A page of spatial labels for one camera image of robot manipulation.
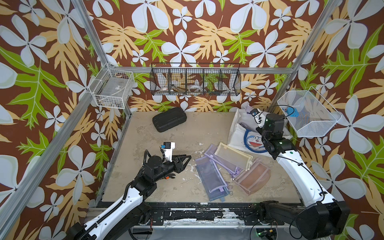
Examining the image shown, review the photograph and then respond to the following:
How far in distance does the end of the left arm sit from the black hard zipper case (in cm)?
44

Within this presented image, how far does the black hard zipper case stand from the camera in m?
1.09

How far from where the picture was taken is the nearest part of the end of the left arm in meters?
0.57
